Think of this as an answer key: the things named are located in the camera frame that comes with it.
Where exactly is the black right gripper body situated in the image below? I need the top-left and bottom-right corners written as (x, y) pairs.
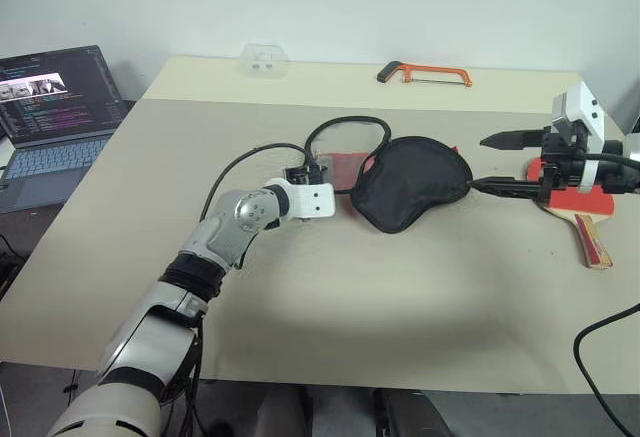
top-left (537, 125), bottom-right (587, 203)

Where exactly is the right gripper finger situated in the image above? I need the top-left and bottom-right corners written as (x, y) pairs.
top-left (468, 175), bottom-right (545, 200)
top-left (479, 128), bottom-right (546, 152)

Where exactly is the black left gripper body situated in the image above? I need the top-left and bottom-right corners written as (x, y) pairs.
top-left (283, 154), bottom-right (329, 187)

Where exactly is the red table tennis paddle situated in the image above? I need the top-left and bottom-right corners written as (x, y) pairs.
top-left (524, 156), bottom-right (616, 271)

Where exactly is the red and black paddle case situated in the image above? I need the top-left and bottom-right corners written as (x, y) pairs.
top-left (324, 135), bottom-right (474, 235)

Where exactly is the orange hacksaw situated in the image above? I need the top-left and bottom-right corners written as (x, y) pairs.
top-left (376, 60), bottom-right (474, 90)

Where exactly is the grey beige table mat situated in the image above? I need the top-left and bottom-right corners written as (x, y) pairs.
top-left (0, 98), bottom-right (640, 397)

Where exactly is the open grey laptop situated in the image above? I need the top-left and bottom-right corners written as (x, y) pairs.
top-left (0, 45), bottom-right (130, 215)

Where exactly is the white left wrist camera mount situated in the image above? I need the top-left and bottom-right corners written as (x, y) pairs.
top-left (267, 178), bottom-right (336, 220)

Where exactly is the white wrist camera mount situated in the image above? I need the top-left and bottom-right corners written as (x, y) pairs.
top-left (551, 80), bottom-right (608, 193)
top-left (267, 178), bottom-right (336, 220)

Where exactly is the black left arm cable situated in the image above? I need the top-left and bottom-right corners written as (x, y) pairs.
top-left (198, 143), bottom-right (315, 223)
top-left (303, 115), bottom-right (393, 178)

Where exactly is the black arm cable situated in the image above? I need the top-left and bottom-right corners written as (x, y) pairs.
top-left (303, 115), bottom-right (393, 178)
top-left (198, 143), bottom-right (315, 223)
top-left (572, 152), bottom-right (640, 437)

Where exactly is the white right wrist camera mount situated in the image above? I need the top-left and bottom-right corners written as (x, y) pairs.
top-left (551, 80), bottom-right (608, 193)

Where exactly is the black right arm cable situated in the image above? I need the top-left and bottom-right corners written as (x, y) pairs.
top-left (572, 152), bottom-right (640, 437)

